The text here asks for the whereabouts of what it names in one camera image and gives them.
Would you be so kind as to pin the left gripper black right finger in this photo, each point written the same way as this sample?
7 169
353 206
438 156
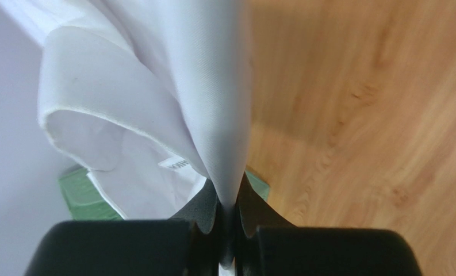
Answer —
268 244

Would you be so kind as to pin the white long sleeve shirt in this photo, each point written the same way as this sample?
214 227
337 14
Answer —
151 97

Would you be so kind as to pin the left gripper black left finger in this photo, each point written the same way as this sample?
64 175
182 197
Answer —
185 244

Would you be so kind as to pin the green plastic file organizer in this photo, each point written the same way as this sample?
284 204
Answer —
90 195

